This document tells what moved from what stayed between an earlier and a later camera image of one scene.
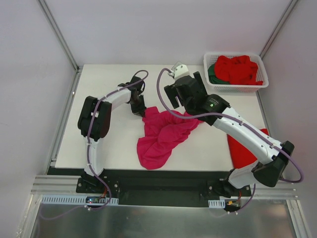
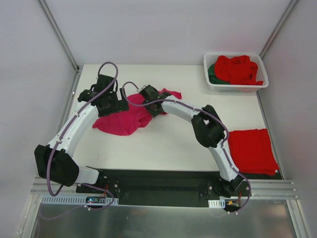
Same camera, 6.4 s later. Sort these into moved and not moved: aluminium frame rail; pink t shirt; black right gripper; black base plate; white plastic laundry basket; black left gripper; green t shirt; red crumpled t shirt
Moved: pink t shirt; black right gripper; black left gripper
Not moved: green t shirt; black base plate; aluminium frame rail; red crumpled t shirt; white plastic laundry basket
